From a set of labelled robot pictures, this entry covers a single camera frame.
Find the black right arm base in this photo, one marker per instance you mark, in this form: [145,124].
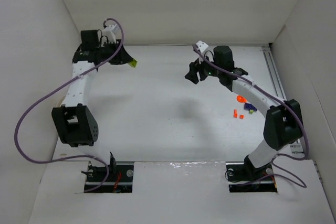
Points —
[240,180]

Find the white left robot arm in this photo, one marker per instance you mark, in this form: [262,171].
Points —
[75,124]

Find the lime green lego slope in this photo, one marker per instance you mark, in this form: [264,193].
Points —
[133,63]

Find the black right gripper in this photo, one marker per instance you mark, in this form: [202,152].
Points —
[198,69]

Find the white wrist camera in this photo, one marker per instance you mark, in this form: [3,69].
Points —
[201,47]
[110,33]

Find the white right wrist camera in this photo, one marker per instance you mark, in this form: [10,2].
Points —
[201,47]

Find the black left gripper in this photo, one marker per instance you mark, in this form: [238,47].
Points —
[118,51]

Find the orange round lego piece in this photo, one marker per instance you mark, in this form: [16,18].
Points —
[241,99]

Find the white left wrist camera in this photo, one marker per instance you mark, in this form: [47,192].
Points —
[110,33]

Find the dark blue lego brick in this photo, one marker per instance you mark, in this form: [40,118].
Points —
[248,106]

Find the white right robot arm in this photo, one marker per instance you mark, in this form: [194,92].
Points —
[283,119]

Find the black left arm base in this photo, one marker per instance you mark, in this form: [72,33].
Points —
[119,181]

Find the aluminium rail at table edge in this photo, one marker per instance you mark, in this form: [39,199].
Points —
[275,78]

